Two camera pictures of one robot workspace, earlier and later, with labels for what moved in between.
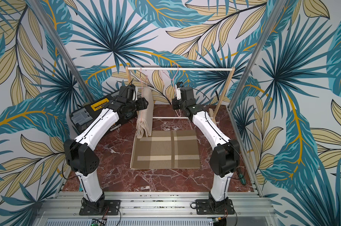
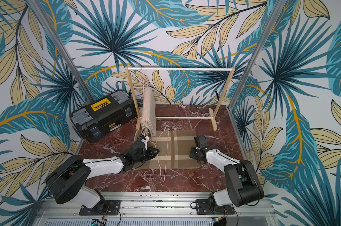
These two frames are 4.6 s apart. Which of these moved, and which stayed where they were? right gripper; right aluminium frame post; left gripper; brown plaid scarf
Moved: left gripper; right gripper
Stayed: brown plaid scarf; right aluminium frame post
